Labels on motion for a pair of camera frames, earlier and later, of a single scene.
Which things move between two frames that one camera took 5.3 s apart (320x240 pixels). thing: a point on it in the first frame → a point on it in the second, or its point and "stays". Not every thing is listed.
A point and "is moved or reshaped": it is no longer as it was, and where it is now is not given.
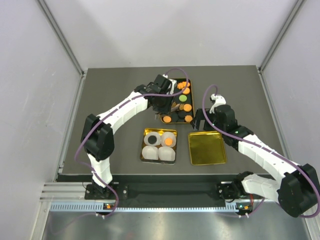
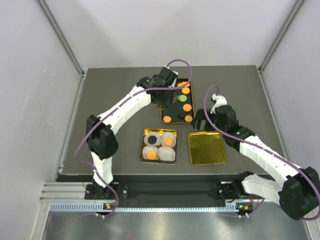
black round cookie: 152,139 stays
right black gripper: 195,122 stays
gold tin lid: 206,148 stays
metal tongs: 175,108 is moved or reshaped
